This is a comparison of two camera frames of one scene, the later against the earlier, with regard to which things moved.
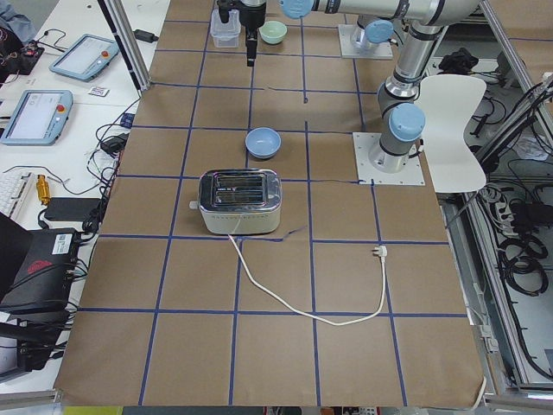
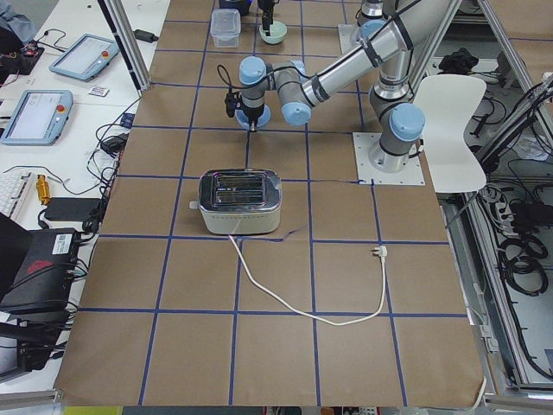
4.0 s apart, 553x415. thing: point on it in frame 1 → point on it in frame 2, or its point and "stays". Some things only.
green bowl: [272, 32] stays
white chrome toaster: [236, 201] stays
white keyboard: [12, 188] stays
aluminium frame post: [117, 15] stays
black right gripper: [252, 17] → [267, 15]
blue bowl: [263, 143] → [263, 118]
